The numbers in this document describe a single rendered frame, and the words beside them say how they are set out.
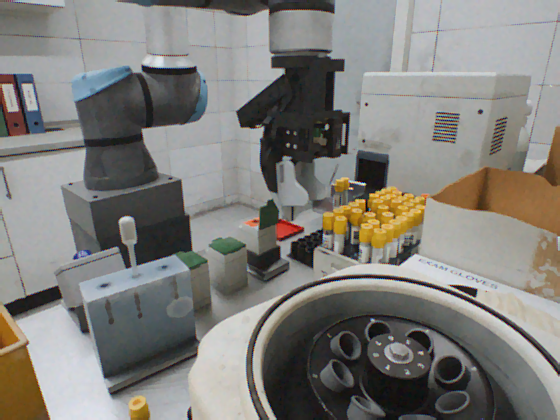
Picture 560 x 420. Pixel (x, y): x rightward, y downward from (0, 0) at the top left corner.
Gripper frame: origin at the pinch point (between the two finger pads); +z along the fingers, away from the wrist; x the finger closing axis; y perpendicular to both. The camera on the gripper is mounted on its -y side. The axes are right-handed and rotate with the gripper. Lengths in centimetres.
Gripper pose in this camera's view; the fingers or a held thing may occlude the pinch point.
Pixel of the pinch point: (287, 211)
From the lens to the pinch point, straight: 49.9
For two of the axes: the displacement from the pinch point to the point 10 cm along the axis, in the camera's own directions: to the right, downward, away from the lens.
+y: 7.0, 2.5, -6.7
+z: 0.0, 9.4, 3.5
